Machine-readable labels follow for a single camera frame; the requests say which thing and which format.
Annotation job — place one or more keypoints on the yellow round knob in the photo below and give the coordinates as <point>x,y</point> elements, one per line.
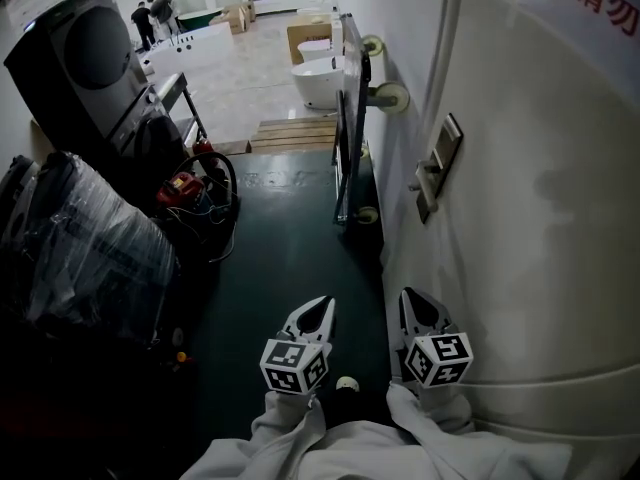
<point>181,357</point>

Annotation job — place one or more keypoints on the red fire extinguisher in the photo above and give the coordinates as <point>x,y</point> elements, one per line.
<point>202,146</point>

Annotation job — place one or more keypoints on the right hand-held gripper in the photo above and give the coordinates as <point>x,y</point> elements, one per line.
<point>440,360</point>

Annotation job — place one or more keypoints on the person's torso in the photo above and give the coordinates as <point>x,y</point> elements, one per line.
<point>370,453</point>

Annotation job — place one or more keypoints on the platform cart with cream casters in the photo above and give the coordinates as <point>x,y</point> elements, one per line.
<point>356,118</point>

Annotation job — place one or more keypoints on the steel frame table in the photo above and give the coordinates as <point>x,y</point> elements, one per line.
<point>182,98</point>

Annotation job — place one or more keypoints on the person's cream shoe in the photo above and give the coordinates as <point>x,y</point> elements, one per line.
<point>347,384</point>

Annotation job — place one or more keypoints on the silver front-load washer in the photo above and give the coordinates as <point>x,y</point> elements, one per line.
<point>150,138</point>

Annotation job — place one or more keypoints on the green bathtub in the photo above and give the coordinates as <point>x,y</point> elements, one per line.
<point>200,15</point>

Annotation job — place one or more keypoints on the large cardboard box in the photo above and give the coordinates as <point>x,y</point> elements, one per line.
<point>307,28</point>

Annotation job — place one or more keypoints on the white door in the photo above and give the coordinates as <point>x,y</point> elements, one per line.
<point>525,218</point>

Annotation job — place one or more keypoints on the person's right forearm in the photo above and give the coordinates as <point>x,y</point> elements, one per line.
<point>430,410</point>

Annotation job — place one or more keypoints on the white bathtub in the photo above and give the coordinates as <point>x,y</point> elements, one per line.
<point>192,50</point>

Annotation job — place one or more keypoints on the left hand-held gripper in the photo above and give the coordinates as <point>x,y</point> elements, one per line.
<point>290,363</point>

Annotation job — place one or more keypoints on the small white toilet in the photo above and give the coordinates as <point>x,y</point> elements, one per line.
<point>315,50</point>

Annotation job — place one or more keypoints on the red portable machine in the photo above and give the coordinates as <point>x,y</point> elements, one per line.
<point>180,188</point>

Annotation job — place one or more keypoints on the open cardboard boxes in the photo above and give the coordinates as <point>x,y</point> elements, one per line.
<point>235,18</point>

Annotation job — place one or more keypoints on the wooden pallet step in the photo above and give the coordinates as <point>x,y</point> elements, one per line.
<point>295,135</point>

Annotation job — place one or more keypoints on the dark grey front-load washer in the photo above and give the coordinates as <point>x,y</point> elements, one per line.
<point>85,63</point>

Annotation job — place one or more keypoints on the silver door lock plate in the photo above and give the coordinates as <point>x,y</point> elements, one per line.
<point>447,143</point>

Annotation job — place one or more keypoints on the large white toilet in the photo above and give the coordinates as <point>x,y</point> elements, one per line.
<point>317,85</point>

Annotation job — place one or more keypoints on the person's legs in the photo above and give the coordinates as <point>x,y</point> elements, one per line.
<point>355,408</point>

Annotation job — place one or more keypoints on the dark rounded appliance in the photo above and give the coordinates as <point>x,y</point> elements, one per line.
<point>17,193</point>

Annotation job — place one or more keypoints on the plastic-wrapped dark appliance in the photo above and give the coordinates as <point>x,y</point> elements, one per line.
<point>90,248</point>

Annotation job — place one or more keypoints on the person's left forearm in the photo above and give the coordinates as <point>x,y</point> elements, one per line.
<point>285,420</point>

